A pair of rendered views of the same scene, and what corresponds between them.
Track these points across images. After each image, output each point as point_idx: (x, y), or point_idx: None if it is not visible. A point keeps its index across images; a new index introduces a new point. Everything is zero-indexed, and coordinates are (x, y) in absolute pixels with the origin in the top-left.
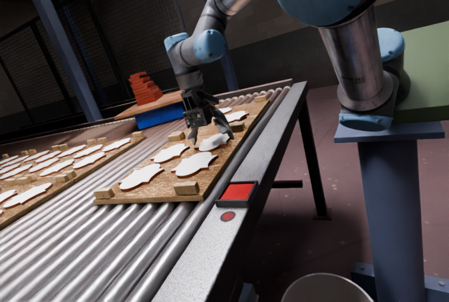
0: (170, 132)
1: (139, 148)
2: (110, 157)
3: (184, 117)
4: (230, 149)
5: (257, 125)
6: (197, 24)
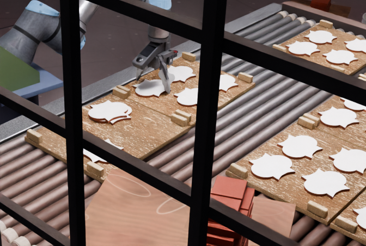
0: (185, 166)
1: (232, 149)
2: (269, 140)
3: (172, 54)
4: (146, 76)
5: (97, 100)
6: None
